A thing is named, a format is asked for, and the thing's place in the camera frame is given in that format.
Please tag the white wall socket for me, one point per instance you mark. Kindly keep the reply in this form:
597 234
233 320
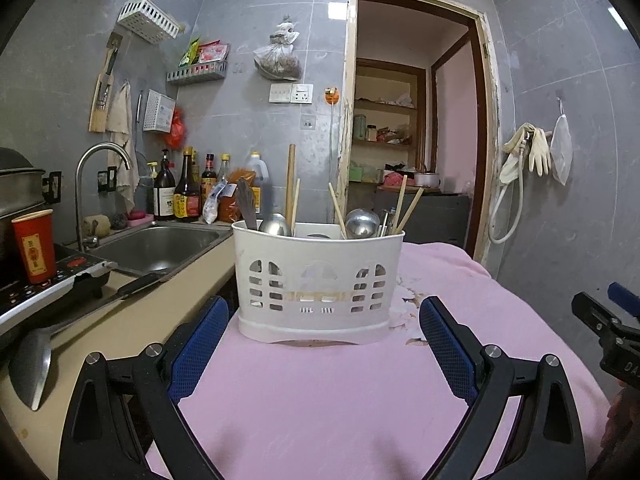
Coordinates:
291 94

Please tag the large steel ladle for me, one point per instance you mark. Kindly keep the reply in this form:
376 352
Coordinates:
48 360

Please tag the induction cooktop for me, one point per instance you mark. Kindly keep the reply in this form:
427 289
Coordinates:
74 272

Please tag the metal wire peeler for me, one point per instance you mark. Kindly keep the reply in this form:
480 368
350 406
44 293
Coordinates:
388 214

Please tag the hanging plastic bag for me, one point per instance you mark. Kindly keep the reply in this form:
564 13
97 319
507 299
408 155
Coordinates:
277 60

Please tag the orange wall hook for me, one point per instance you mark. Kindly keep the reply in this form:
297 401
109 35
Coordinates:
331 95

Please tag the grey wall spice shelf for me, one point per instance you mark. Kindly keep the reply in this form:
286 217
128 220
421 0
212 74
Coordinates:
198 72

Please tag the pink floral table cloth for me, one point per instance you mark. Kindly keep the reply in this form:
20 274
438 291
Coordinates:
377 411

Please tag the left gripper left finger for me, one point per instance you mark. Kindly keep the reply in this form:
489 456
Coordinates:
121 408

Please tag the steel cooking pot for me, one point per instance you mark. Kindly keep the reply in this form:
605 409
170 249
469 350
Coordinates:
20 184

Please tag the person right hand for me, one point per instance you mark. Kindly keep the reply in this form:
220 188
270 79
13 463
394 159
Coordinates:
622 428

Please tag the small dark sauce bottle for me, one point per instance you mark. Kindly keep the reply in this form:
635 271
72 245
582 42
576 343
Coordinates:
208 177

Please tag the red plastic bag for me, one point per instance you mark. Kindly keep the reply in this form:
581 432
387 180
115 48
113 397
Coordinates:
176 135

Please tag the soy sauce bottle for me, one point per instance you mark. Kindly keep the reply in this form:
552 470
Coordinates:
187 195

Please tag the wooden door frame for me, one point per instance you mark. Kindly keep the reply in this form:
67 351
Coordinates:
486 72

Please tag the small white wall rack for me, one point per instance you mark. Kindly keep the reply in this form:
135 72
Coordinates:
158 114

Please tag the wooden cutting board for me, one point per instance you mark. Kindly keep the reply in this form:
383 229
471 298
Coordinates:
104 82

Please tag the orange spice bag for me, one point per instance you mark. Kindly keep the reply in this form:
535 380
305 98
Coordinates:
228 208

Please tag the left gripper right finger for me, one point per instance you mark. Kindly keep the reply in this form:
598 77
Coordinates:
545 439

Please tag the hanging clear bag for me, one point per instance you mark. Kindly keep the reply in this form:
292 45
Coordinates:
561 147

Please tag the cooking oil jug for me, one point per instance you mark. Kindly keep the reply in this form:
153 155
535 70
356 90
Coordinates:
262 185

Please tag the dark wine bottle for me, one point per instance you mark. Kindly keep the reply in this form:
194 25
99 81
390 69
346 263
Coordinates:
163 191

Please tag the hanging beige towel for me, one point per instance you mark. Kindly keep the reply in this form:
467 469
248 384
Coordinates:
119 126

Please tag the dark grey cabinet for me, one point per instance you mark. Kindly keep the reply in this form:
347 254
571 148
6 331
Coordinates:
437 218

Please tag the white rubber gloves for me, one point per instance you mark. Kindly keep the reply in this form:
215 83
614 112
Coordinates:
528 148

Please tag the white plastic utensil basket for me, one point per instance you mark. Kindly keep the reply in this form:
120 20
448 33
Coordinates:
314 285

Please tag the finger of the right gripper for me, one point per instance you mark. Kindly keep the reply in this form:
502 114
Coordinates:
624 298

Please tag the red paper cup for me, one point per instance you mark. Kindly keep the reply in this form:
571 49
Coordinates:
34 238

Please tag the black handled kitchen knife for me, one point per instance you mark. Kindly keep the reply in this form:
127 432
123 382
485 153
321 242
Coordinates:
125 291

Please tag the stainless steel sink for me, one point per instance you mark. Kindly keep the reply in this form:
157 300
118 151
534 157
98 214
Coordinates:
164 248

